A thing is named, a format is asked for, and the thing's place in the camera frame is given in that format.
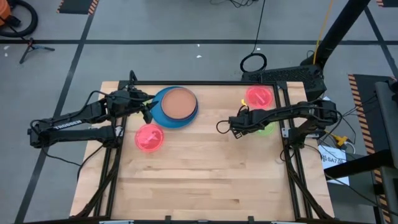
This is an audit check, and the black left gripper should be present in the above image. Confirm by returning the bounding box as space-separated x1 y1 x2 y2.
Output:
123 89 156 113

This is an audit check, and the large blue plastic plate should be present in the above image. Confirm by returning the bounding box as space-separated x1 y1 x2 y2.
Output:
151 86 200 129

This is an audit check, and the green translucent plastic plate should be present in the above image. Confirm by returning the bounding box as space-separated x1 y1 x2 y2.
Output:
255 121 276 137

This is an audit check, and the red translucent plastic plate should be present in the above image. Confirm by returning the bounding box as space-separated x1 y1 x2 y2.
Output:
134 123 165 153
245 85 274 110

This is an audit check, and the brown plastic plate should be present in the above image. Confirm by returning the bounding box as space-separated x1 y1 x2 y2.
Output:
160 87 198 121

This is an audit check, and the black perforated equipment case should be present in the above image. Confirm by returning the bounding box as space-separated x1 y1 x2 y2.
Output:
241 64 327 102

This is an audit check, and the white printed paper sheet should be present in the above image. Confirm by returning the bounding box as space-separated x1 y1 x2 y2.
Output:
317 144 351 186

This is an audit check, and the black hazard-striped floor mat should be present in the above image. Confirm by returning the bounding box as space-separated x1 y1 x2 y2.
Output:
375 0 398 8
347 73 398 224
57 0 100 16

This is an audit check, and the black metal beam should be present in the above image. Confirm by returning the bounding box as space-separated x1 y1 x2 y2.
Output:
323 148 398 180

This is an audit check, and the black tripod stand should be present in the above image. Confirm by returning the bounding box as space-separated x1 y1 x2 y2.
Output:
19 37 56 65

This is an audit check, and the black slanted pole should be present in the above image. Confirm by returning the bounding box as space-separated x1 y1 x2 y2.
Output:
313 0 373 68

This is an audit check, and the orange vacuum cleaner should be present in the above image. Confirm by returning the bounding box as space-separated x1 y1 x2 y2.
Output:
0 0 12 27

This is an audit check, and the black aluminium table frame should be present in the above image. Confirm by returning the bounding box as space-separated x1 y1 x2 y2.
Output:
74 70 334 222

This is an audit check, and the coiled black cable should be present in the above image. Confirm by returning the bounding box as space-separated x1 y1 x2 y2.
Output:
239 0 267 73

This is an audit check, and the yellow cable plug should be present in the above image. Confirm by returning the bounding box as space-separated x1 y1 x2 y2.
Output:
330 132 349 147

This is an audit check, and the yellow hanging cable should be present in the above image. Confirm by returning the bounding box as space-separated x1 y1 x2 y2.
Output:
312 0 335 65

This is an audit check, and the black vacuum hose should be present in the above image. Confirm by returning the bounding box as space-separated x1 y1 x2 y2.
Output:
0 0 39 39

